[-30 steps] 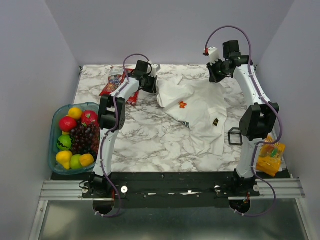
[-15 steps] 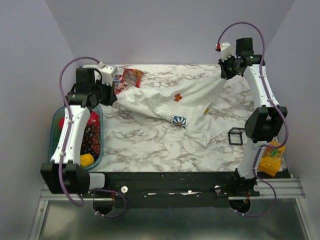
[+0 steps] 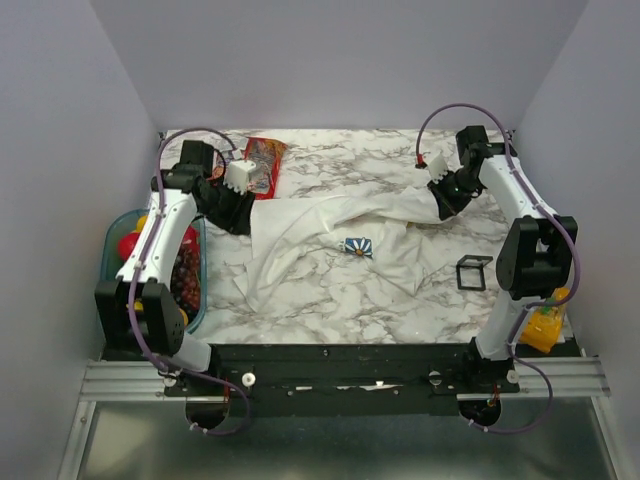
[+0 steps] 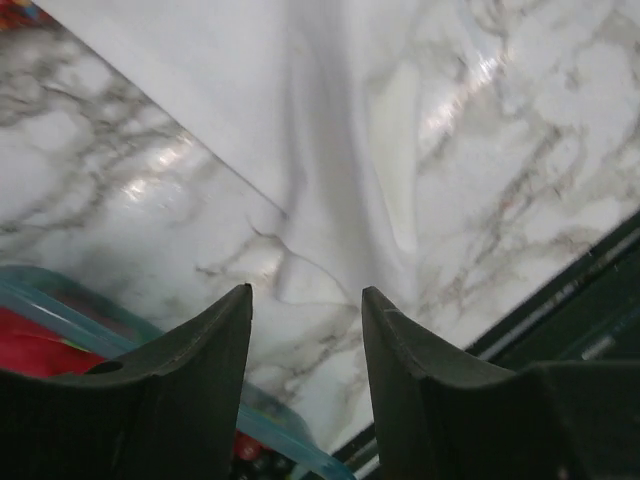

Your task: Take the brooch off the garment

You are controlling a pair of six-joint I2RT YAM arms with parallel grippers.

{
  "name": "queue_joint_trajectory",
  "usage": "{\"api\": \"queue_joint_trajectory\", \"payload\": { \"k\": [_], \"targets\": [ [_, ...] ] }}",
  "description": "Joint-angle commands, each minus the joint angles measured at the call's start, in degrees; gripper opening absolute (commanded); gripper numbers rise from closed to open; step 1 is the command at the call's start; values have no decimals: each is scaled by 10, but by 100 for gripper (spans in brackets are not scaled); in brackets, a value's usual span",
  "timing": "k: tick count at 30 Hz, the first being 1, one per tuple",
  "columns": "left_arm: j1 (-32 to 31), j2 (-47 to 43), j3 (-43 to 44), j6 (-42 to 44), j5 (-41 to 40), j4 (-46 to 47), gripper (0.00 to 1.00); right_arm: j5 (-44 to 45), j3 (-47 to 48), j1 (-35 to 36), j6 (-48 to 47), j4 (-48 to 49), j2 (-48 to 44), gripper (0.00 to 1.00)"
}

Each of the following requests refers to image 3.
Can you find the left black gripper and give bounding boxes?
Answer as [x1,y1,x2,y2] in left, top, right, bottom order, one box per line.
[199,177,256,237]

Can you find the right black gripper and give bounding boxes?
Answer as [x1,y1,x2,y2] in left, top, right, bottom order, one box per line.
[427,169,482,220]

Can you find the white garment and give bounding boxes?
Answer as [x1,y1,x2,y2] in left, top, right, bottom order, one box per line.
[234,187,446,312]

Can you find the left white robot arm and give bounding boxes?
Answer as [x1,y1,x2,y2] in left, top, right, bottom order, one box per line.
[94,140,257,395]

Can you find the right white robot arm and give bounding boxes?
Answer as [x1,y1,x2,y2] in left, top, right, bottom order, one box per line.
[427,126,578,392]

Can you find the red snack bag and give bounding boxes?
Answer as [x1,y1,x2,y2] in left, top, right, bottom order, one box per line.
[210,136,288,200]

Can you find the purple toy grapes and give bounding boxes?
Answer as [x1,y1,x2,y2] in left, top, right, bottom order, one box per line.
[170,245,201,316]

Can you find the yellow toy lemon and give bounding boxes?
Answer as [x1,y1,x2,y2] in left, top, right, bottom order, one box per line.
[135,215,147,233]

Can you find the red toy apple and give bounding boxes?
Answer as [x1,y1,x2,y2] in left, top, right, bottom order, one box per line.
[117,232,139,261]

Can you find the teal plastic fruit bowl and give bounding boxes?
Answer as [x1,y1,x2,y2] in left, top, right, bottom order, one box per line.
[100,209,207,334]

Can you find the yellow candy bag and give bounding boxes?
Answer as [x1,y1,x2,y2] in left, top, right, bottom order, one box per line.
[518,287,570,354]

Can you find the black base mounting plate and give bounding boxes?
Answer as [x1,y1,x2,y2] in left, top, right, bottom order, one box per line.
[102,342,586,419]

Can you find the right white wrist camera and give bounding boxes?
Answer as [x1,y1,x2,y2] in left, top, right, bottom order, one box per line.
[416,154,449,184]

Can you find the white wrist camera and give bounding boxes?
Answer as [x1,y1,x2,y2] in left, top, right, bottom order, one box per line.
[223,160,257,195]
[416,154,449,184]

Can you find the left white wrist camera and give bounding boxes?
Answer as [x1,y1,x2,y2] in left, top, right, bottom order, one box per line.
[223,160,257,195]

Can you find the black square frame box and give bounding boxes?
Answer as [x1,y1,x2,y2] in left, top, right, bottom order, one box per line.
[455,254,493,292]

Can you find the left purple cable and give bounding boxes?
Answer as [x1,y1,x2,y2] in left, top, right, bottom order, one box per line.
[127,127,251,436]

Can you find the aluminium rail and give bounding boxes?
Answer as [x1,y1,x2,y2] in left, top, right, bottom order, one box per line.
[80,357,611,402]

